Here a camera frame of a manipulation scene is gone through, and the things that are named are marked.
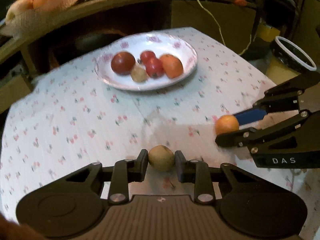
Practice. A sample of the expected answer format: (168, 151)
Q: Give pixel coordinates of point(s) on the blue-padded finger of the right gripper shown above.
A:
(299, 93)

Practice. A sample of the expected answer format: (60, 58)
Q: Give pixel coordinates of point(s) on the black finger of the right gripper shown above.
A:
(290, 133)

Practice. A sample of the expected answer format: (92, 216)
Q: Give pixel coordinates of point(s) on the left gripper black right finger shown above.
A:
(198, 173)

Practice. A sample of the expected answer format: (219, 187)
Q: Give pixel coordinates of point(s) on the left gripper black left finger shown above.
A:
(125, 172)

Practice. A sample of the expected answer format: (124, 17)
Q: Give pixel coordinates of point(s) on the small brown kiwi fruit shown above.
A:
(161, 158)
(138, 74)

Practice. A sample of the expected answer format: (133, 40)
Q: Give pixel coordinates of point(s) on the small orange tangerine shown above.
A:
(226, 124)
(171, 65)

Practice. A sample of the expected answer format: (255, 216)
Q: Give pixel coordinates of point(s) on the small red tomato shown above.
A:
(146, 55)
(154, 68)

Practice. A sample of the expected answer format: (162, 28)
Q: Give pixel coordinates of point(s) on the large dark red tomato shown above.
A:
(122, 63)

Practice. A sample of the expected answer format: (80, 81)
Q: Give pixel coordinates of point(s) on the black bin with white rim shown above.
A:
(292, 55)

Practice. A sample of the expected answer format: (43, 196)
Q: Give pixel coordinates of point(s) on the cherry print tablecloth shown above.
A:
(73, 119)

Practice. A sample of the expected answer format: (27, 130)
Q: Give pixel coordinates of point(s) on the wooden tv cabinet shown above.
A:
(90, 25)

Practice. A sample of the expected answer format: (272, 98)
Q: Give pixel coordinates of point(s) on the small red object on cabinet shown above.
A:
(241, 3)

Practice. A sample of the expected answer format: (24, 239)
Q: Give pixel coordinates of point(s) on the white floral plate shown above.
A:
(159, 43)

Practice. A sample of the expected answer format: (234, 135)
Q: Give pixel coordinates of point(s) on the glass fruit tray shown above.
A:
(34, 19)

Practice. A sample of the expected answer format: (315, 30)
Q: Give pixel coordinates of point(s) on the pale apple on tray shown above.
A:
(18, 8)

